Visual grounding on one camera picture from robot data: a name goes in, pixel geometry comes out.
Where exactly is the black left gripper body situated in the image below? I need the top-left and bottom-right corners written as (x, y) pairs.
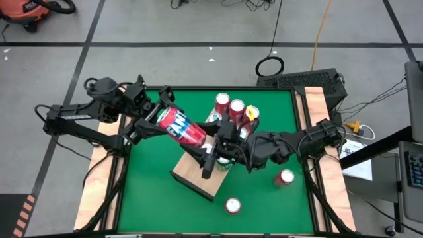
top-left (124, 82), bottom-right (163, 145)

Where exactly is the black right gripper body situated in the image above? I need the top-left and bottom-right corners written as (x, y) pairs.
top-left (202, 114), bottom-right (255, 179)

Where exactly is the red Fanta soda can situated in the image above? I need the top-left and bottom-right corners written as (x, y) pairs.
top-left (273, 169), bottom-right (295, 188)
top-left (243, 104), bottom-right (261, 133)
top-left (213, 91), bottom-right (231, 115)
top-left (228, 98), bottom-right (245, 124)
top-left (155, 106), bottom-right (208, 148)
top-left (225, 196), bottom-right (243, 216)

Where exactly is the green mat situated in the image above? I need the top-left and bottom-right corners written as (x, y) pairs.
top-left (79, 74), bottom-right (356, 238)

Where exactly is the yellow tape tag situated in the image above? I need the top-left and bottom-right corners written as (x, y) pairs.
top-left (246, 104), bottom-right (258, 122)

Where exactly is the light wooden side board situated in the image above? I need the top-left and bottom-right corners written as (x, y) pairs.
top-left (73, 86), bottom-right (138, 231)
top-left (293, 86), bottom-right (357, 232)

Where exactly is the white printed paper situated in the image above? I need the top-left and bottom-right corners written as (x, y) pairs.
top-left (338, 138), bottom-right (373, 182)

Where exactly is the black desk beam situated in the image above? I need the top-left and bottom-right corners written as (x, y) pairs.
top-left (338, 125), bottom-right (414, 170)

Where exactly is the orange shop vacuum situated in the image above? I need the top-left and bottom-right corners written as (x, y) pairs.
top-left (0, 0), bottom-right (50, 34)

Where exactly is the dark grey desk surface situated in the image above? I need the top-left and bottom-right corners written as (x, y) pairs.
top-left (342, 155), bottom-right (403, 203)

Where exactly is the black orange striped floor mat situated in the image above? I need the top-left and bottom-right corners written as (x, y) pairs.
top-left (0, 193), bottom-right (36, 238)

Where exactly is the black keyboard with blue keys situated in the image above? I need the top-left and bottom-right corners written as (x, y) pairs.
top-left (404, 151), bottom-right (423, 189)

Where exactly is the flat computer monitor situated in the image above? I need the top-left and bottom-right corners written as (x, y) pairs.
top-left (403, 60), bottom-right (423, 143)

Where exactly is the grey keyboard stand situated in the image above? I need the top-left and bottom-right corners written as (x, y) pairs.
top-left (398, 140), bottom-right (423, 224)

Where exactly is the black coiled floor cable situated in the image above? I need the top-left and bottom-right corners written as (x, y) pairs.
top-left (254, 0), bottom-right (285, 78)

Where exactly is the black floor cable bundle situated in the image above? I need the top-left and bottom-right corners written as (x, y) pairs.
top-left (221, 0), bottom-right (277, 13)
top-left (170, 0), bottom-right (199, 10)

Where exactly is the black vacuum hose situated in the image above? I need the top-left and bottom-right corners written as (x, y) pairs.
top-left (32, 0), bottom-right (77, 15)

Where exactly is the yellow extension cord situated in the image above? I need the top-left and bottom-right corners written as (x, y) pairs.
top-left (310, 0), bottom-right (333, 72)

